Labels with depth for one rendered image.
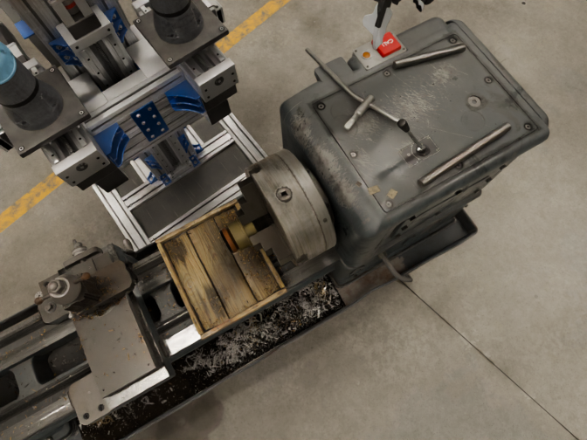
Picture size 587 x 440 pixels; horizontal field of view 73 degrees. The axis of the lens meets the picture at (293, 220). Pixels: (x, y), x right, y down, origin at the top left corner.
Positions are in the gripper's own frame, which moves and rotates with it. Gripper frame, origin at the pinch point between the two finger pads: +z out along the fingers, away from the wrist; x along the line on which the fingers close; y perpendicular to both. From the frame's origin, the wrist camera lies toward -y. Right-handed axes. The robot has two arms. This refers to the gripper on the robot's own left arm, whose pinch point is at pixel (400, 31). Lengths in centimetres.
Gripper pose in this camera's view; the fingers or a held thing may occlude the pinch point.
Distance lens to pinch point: 102.8
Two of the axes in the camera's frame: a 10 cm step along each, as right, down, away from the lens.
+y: -6.3, -6.0, 4.9
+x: -7.4, 6.6, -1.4
